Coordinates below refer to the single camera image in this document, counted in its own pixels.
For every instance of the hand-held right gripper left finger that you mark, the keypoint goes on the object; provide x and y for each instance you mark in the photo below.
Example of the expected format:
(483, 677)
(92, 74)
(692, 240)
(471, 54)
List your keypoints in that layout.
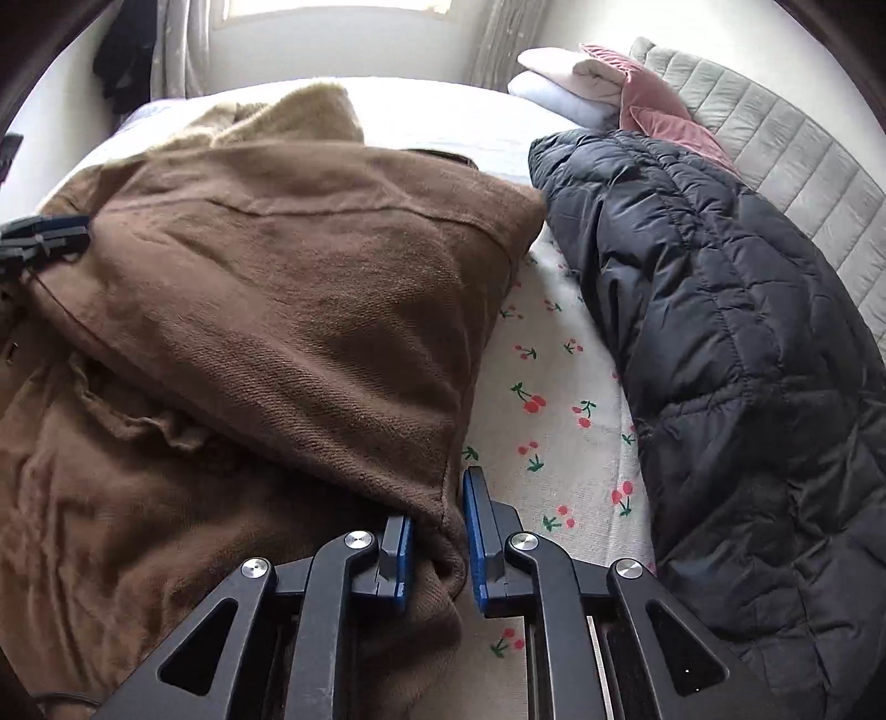
(405, 561)

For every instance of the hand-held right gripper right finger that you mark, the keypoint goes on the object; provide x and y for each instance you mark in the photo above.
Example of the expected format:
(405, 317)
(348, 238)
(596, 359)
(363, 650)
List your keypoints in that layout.
(474, 533)

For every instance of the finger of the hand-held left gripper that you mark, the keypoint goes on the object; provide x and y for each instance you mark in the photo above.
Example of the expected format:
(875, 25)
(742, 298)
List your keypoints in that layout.
(48, 226)
(41, 250)

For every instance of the brown coat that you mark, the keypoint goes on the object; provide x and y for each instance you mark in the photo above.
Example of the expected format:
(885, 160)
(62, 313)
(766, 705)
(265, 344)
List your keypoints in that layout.
(277, 311)

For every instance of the dark hanging clothes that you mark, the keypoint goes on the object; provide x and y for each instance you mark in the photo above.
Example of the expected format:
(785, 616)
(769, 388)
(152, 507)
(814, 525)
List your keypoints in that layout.
(124, 62)

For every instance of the cherry print bed sheet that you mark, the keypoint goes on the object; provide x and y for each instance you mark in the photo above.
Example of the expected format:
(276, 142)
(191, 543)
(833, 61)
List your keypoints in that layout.
(554, 360)

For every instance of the grey curtain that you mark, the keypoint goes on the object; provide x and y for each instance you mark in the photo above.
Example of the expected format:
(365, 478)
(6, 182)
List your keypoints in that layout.
(181, 48)
(505, 41)

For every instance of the black puffer jacket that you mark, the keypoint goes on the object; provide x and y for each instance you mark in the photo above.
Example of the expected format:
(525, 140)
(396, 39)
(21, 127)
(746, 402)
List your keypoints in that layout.
(727, 332)

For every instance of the bright window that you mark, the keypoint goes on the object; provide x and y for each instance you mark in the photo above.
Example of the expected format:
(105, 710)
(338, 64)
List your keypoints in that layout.
(332, 5)

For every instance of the white duvet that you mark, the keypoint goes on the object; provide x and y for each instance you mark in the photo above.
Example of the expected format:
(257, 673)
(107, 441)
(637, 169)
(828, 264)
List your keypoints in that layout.
(443, 111)

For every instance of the lavender folded garment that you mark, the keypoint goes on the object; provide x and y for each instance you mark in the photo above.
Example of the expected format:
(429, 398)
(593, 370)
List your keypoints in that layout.
(554, 100)

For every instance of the pink velvet garment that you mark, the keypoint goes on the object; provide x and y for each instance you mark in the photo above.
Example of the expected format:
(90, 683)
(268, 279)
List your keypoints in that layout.
(664, 124)

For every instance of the grey padded headboard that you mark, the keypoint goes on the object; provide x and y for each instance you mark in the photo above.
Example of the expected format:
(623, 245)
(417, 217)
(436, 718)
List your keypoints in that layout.
(782, 138)

